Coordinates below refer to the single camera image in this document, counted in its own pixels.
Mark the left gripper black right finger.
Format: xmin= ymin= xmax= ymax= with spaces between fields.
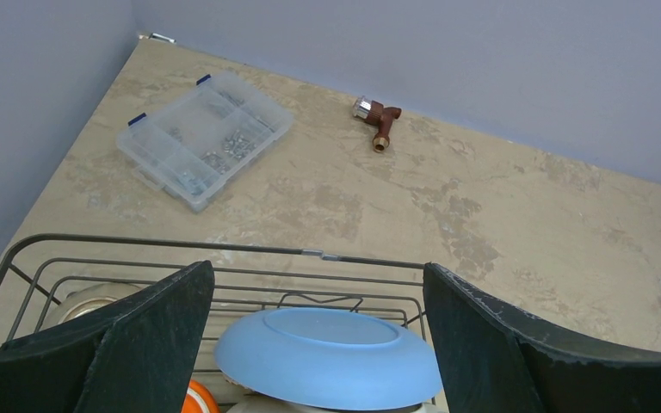
xmin=423 ymin=262 xmax=661 ymax=412

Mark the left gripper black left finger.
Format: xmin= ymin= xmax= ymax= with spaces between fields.
xmin=0 ymin=261 xmax=215 ymax=412

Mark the orange mug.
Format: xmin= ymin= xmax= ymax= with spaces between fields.
xmin=181 ymin=379 xmax=221 ymax=413

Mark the white bowl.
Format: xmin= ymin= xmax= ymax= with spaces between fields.
xmin=40 ymin=282 xmax=141 ymax=330

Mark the light blue plate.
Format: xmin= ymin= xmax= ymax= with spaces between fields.
xmin=213 ymin=307 xmax=442 ymax=410

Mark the green rim white plate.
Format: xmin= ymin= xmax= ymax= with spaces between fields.
xmin=227 ymin=395 xmax=442 ymax=413

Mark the clear plastic organizer box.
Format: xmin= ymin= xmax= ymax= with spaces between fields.
xmin=116 ymin=71 xmax=293 ymax=213

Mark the brown metal fitting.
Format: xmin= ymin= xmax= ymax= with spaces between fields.
xmin=353 ymin=96 xmax=402 ymax=152

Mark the black wire dish rack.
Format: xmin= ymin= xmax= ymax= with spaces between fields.
xmin=0 ymin=232 xmax=437 ymax=413

